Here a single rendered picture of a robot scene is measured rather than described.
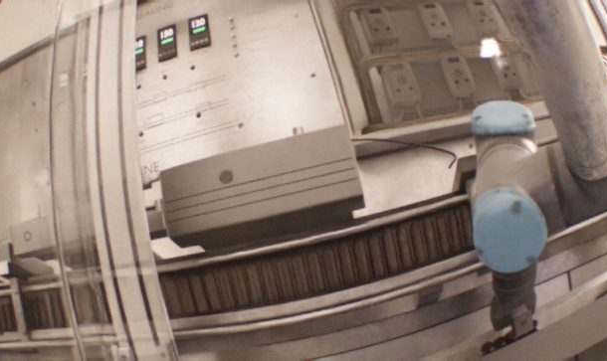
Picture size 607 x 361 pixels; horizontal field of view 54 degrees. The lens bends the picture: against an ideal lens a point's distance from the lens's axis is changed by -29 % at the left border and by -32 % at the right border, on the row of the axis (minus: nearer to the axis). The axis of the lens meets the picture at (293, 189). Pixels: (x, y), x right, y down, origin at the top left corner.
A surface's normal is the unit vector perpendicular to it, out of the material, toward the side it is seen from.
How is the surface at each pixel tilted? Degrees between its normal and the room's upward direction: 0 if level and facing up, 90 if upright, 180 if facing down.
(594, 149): 162
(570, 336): 90
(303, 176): 90
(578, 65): 158
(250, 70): 90
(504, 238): 133
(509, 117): 40
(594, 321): 90
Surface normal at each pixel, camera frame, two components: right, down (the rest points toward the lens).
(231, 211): -0.13, -0.27
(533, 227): -0.30, 0.55
